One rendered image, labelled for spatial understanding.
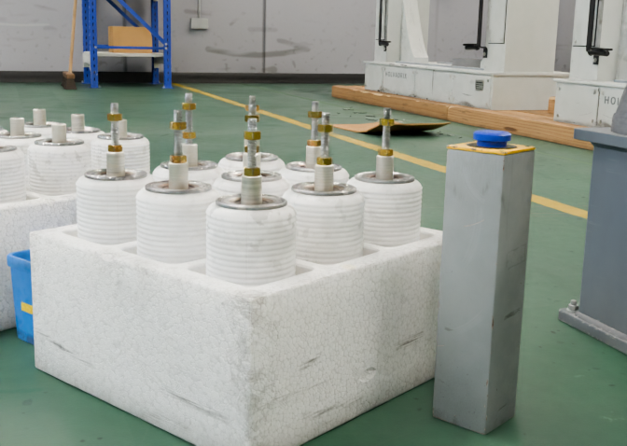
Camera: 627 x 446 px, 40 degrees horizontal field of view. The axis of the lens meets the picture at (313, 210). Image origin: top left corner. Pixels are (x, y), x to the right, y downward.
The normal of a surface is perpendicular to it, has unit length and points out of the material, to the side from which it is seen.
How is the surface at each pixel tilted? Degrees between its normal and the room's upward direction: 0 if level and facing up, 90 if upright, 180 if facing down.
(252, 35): 90
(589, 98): 90
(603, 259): 90
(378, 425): 0
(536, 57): 90
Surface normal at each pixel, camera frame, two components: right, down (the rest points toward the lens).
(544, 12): 0.34, 0.20
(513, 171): 0.76, 0.15
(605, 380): 0.03, -0.98
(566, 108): -0.94, 0.04
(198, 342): -0.66, 0.14
